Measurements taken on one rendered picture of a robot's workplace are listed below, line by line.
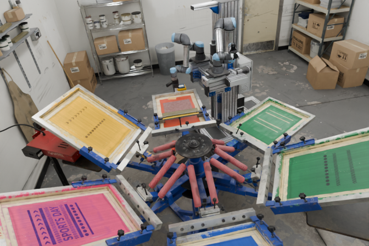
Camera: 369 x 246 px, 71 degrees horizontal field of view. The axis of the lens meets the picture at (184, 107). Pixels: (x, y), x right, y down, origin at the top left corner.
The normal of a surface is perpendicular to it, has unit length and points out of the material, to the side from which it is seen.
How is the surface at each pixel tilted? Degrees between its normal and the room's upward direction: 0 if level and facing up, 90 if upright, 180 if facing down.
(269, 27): 90
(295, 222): 0
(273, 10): 90
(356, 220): 0
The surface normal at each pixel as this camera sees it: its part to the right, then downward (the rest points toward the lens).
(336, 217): -0.08, -0.83
